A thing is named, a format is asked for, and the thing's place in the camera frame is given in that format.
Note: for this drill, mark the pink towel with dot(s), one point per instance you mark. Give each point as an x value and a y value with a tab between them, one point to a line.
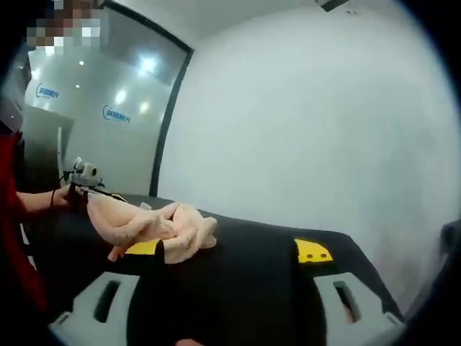
180	227

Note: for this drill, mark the person's left hand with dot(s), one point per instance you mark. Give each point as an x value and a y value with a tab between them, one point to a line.
65	197

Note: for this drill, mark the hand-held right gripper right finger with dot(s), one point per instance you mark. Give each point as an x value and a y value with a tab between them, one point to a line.
363	306

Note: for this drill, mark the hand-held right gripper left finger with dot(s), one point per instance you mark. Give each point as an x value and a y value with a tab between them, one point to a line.
90	306

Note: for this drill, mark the dark blurred object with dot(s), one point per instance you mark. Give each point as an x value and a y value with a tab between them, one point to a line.
452	234

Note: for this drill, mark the dark ceiling fixture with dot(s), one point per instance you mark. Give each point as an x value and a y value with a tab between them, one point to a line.
329	3

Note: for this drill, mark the black table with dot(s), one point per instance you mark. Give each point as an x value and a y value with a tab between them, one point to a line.
252	248

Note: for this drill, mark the black wristband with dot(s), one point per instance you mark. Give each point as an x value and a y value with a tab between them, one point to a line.
53	198

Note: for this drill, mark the glass partition with black frame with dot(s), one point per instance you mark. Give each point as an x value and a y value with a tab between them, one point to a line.
126	90

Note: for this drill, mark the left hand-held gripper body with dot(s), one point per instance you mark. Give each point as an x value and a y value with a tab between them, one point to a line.
86	172

